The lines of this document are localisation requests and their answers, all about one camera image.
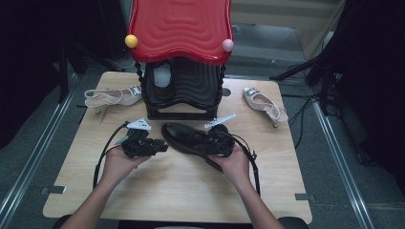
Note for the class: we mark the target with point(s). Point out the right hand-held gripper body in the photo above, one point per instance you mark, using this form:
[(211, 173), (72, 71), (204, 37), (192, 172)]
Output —
[(221, 140)]

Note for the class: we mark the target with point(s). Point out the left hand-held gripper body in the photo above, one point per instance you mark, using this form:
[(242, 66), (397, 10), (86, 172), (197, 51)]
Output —
[(137, 146)]

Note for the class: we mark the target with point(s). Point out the black leather shoe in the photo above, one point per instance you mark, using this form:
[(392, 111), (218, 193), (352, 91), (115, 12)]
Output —
[(178, 135), (162, 76)]

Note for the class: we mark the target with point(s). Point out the beige heeled sandal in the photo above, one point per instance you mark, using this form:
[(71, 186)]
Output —
[(121, 98), (258, 100)]

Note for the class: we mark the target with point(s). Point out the red and black shoe rack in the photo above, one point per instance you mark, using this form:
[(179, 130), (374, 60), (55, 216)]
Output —
[(181, 28)]

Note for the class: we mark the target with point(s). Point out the person's left hand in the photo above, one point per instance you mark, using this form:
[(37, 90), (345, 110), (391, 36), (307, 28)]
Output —
[(116, 165)]

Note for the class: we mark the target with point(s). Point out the person's right hand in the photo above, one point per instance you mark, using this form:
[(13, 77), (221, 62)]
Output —
[(237, 165)]

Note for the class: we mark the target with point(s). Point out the dark round table grommet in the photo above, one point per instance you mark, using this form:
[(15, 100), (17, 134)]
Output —
[(226, 92)]

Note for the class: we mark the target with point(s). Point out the grey tape piece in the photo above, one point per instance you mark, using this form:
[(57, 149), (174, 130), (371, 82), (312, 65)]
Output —
[(54, 190), (304, 197)]

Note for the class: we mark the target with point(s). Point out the black tripod stand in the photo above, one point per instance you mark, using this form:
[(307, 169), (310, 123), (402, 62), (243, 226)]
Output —
[(324, 79)]

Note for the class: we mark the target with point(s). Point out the dark curtain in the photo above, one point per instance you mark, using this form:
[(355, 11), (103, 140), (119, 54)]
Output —
[(375, 79)]

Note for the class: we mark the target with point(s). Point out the black metal post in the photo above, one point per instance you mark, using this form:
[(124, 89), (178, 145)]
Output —
[(63, 76)]

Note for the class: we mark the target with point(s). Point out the metal floor rail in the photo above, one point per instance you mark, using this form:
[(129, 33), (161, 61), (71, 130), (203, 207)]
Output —
[(340, 168), (35, 159)]

